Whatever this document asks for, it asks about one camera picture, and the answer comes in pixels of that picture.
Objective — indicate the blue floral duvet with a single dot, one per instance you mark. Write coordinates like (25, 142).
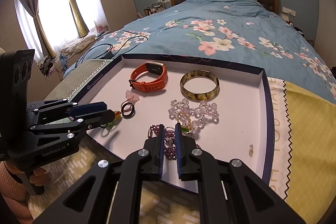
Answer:
(236, 16)

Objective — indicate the nightstand clutter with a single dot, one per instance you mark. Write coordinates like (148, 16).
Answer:
(153, 8)

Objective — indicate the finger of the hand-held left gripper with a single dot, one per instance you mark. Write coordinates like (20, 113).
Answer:
(97, 119)
(89, 107)

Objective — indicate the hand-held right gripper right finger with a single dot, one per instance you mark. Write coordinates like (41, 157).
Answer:
(179, 153)

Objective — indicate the person's left forearm pink sleeve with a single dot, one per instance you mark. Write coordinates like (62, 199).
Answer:
(13, 192)

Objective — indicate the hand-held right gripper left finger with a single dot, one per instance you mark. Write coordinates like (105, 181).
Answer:
(161, 151)

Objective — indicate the black charger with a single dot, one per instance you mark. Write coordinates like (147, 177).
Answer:
(109, 54)

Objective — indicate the bright window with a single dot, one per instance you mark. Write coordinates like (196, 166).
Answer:
(60, 11)

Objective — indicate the orange smartwatch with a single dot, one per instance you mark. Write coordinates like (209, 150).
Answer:
(160, 79)

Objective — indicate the dark bedside clutter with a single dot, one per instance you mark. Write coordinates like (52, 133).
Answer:
(304, 35)

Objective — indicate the yellow green bead charm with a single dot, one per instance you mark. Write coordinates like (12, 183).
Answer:
(117, 115)

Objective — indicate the white wall socket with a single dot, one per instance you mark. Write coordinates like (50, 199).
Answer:
(288, 10)
(163, 0)

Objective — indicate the small silver charm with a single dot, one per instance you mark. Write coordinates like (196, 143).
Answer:
(251, 150)

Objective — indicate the person's left hand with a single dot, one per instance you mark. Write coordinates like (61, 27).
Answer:
(39, 174)

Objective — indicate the patterned cloth bag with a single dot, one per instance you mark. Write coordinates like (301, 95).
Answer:
(46, 66)

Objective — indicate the tortoiseshell bangle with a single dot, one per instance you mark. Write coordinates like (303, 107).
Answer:
(199, 96)

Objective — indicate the white crumpled bedding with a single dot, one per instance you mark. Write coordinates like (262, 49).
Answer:
(78, 44)

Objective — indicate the patchwork green yellow blanket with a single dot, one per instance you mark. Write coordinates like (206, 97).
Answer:
(302, 134)

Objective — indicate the dark blue box tray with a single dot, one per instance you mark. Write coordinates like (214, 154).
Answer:
(236, 121)

